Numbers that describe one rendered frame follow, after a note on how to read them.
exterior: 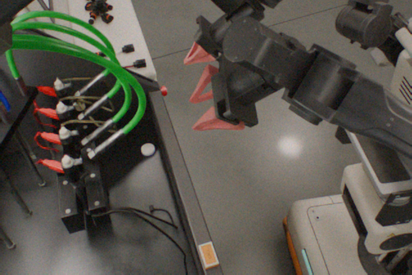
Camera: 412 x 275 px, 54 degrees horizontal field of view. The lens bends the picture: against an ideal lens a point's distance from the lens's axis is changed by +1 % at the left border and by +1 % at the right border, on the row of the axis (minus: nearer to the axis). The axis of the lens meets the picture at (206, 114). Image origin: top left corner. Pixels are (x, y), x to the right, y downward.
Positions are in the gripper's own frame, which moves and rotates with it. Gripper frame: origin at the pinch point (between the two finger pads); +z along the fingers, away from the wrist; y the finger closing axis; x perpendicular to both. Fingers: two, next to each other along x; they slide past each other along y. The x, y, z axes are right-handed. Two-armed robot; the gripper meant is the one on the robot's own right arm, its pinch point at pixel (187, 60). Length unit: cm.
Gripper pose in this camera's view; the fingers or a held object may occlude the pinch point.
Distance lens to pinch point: 91.4
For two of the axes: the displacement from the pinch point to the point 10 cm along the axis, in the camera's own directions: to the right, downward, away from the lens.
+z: -7.2, 4.9, 4.9
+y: -6.9, -4.6, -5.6
